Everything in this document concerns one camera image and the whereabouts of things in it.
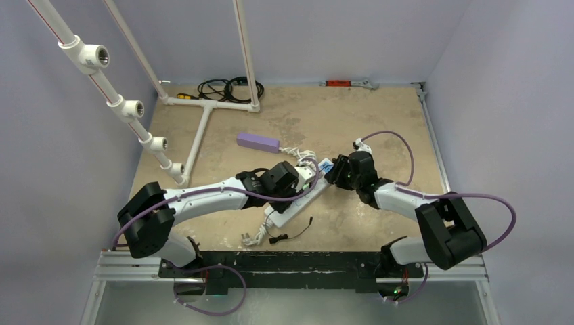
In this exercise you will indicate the aluminium rail frame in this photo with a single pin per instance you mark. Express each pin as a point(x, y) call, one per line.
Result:
point(326, 120)

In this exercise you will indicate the red adjustable wrench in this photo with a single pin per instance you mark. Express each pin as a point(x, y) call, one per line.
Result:
point(348, 83)

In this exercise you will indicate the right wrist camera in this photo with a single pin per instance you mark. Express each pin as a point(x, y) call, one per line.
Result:
point(360, 146)

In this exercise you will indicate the white plug with cord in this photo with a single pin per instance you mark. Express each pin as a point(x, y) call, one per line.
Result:
point(299, 154)

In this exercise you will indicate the yellow handled screwdriver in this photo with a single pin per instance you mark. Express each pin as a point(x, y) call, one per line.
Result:
point(186, 96)

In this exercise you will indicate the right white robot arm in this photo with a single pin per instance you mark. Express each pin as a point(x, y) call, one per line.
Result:
point(449, 232)

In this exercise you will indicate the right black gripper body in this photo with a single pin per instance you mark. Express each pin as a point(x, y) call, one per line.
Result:
point(338, 171)

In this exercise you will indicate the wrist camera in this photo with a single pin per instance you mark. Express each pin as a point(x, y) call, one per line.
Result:
point(306, 175)
point(360, 146)

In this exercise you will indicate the white power strip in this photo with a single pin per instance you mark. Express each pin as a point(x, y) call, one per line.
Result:
point(298, 199)

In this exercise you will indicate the purple rectangular box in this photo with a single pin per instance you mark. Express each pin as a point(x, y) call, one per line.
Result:
point(257, 142)

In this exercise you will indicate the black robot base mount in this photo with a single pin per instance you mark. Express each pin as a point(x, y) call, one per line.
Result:
point(361, 271)

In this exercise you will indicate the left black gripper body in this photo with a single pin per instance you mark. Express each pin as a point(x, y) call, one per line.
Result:
point(290, 190)

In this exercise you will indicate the white pvc pipe frame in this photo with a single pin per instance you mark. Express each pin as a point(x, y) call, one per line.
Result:
point(83, 101)

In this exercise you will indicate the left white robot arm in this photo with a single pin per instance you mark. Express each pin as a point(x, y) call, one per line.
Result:
point(148, 218)

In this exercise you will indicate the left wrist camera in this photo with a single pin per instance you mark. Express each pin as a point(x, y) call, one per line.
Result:
point(306, 175)

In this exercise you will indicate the black plug adapter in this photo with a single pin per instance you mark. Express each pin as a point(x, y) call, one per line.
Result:
point(283, 237)

